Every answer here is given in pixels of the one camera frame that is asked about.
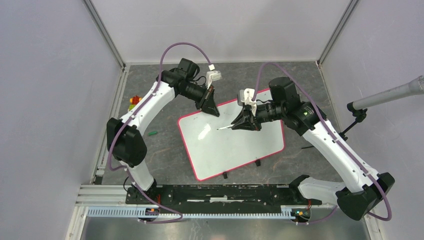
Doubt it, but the pink framed whiteboard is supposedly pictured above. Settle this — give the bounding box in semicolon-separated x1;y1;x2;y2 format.
177;99;285;181

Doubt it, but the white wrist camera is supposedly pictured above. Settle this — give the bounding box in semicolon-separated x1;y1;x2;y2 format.
237;88;258;116
205;64;222;89

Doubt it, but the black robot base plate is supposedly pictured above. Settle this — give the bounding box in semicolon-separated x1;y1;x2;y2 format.
125;184;322;214

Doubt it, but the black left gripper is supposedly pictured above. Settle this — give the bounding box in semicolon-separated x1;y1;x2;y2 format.
180;83;220;119

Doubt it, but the colourful toy block car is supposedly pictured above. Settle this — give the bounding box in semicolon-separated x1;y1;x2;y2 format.
128;95;143;111

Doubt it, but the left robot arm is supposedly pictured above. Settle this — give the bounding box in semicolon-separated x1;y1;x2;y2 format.
106;58;222;204

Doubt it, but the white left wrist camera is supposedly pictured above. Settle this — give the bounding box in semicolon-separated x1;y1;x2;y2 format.
205;64;222;89

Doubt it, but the aluminium front frame rail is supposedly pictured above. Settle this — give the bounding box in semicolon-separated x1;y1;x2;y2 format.
77;184;306;207

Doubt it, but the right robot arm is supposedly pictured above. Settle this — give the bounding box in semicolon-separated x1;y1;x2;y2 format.
230;77;395;221

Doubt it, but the white slotted cable duct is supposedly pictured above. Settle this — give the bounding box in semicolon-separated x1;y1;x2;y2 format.
87;206;295;220

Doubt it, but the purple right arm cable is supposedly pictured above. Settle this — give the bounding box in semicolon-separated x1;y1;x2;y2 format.
252;62;393;226

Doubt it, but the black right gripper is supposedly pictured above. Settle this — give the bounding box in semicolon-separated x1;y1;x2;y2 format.
231;102;286;132

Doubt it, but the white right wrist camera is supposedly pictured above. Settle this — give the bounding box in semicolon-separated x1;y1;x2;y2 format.
237;88;258;116

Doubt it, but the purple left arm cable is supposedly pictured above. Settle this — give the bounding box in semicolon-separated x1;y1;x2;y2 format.
105;42;213;225

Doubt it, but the green capped whiteboard marker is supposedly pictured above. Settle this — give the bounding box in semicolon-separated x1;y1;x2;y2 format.
216;125;233;131

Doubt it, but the black microphone tripod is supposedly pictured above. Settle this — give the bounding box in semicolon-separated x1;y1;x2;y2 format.
296;102;368;143

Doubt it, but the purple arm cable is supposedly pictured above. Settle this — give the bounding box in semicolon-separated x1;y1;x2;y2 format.
252;62;393;226
105;42;213;225

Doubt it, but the grey microphone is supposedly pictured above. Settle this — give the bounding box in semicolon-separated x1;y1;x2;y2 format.
347;75;424;113

